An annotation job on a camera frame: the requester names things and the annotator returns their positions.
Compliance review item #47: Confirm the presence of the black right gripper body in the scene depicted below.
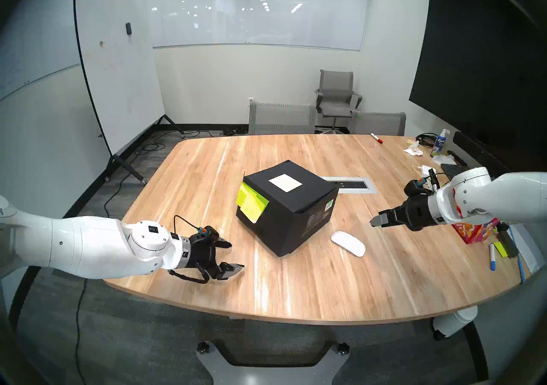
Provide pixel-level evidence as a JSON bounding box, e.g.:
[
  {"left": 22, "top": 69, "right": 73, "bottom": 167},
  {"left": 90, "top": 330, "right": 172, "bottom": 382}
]
[{"left": 401, "top": 196, "right": 432, "bottom": 232}]

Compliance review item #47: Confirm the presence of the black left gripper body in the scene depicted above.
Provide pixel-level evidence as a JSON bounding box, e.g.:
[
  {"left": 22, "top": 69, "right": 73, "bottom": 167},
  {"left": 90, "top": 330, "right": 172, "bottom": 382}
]
[{"left": 188, "top": 235, "right": 219, "bottom": 281}]

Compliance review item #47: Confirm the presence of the white computer mouse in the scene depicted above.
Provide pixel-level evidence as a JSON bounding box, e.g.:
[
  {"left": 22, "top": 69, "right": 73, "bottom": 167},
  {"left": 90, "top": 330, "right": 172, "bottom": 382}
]
[{"left": 331, "top": 231, "right": 366, "bottom": 258}]

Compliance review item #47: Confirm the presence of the colourful tissue box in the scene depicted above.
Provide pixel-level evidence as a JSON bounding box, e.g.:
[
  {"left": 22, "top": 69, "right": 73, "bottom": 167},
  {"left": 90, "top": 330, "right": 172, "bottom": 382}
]
[{"left": 451, "top": 200, "right": 500, "bottom": 245}]

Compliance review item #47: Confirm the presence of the black cardboard box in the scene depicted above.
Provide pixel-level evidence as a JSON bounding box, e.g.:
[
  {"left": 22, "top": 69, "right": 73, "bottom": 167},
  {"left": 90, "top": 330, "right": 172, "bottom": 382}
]
[{"left": 236, "top": 160, "right": 339, "bottom": 258}]

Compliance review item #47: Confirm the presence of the silver table outlet panel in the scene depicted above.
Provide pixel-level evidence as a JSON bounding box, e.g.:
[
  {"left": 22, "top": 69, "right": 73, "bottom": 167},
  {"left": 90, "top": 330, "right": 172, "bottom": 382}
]
[{"left": 323, "top": 177, "right": 379, "bottom": 195}]

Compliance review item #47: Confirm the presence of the yellow sticky note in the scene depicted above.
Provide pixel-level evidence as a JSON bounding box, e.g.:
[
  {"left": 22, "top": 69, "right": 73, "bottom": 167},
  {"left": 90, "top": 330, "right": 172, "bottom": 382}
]
[{"left": 241, "top": 191, "right": 270, "bottom": 223}]

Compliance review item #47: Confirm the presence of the green sticky note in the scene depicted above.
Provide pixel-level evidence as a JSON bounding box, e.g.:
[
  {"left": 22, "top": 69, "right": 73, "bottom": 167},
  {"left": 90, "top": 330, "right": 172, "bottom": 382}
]
[{"left": 236, "top": 182, "right": 253, "bottom": 208}]

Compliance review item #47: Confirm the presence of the whiteboard cleaner spray bottle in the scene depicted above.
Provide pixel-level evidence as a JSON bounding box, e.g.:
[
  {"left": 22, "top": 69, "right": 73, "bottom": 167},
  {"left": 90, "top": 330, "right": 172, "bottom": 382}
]
[{"left": 430, "top": 128, "right": 451, "bottom": 157}]

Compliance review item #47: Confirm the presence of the black video bar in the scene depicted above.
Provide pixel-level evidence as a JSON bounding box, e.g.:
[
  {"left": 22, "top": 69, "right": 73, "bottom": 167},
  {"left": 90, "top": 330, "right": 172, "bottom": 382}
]
[{"left": 453, "top": 131, "right": 511, "bottom": 175}]

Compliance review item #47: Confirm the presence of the square paper sticker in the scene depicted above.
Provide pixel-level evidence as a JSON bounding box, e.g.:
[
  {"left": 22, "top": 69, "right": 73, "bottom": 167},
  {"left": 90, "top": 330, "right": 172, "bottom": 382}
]
[{"left": 268, "top": 174, "right": 303, "bottom": 193}]

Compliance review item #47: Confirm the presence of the grey fabric chair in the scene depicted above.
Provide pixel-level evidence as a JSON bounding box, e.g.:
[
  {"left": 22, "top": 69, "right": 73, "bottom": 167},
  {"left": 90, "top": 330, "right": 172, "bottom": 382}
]
[{"left": 350, "top": 111, "right": 406, "bottom": 137}]

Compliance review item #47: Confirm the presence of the black whiteboard eraser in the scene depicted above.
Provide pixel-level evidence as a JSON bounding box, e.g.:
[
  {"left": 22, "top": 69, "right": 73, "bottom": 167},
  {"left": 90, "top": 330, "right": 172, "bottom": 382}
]
[{"left": 496, "top": 223, "right": 520, "bottom": 258}]

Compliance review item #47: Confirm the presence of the blue pen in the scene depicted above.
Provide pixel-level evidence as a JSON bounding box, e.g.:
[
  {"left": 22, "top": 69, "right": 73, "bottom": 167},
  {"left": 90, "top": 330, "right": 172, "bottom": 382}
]
[{"left": 509, "top": 226, "right": 526, "bottom": 283}]

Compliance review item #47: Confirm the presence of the grey office chair with armrests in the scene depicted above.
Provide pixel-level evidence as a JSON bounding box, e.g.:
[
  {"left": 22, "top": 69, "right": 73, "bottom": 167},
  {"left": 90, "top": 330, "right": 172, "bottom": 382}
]
[{"left": 315, "top": 69, "right": 363, "bottom": 134}]

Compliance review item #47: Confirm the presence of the grey mesh chair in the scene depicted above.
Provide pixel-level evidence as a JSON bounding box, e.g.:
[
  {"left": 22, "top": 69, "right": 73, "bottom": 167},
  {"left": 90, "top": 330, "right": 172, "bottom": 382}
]
[{"left": 249, "top": 100, "right": 317, "bottom": 135}]

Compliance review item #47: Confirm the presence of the rolling whiteboard with stand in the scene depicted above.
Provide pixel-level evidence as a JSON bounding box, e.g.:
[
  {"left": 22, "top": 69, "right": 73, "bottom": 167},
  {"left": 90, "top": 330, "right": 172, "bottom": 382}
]
[{"left": 74, "top": 0, "right": 185, "bottom": 184}]

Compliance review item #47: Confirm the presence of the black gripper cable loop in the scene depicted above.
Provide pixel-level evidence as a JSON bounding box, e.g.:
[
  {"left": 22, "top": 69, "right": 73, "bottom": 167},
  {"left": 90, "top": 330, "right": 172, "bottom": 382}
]
[{"left": 169, "top": 268, "right": 211, "bottom": 285}]

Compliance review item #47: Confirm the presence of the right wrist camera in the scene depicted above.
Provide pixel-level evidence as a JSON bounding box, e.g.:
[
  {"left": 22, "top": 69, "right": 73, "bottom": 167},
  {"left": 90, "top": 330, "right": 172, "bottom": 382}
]
[{"left": 404, "top": 169, "right": 440, "bottom": 196}]

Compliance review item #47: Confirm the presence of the grey robot base frame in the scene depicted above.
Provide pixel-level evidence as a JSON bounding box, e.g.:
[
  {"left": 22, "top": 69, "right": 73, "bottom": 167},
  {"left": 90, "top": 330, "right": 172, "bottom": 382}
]
[{"left": 196, "top": 341, "right": 350, "bottom": 385}]

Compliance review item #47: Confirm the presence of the black floor cable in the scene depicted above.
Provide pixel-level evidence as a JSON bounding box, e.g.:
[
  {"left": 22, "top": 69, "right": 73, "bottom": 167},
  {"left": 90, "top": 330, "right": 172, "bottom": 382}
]
[{"left": 75, "top": 149, "right": 144, "bottom": 385}]

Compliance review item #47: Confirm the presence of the large black wall screen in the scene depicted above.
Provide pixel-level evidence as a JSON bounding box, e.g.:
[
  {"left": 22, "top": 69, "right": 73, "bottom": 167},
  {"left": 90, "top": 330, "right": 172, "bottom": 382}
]
[{"left": 409, "top": 0, "right": 547, "bottom": 164}]

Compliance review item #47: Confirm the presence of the wall glass whiteboard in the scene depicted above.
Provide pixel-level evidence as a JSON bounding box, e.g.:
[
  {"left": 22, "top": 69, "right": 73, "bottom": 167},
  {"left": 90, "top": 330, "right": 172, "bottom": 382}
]
[
  {"left": 130, "top": 0, "right": 372, "bottom": 51},
  {"left": 0, "top": 0, "right": 82, "bottom": 100}
]

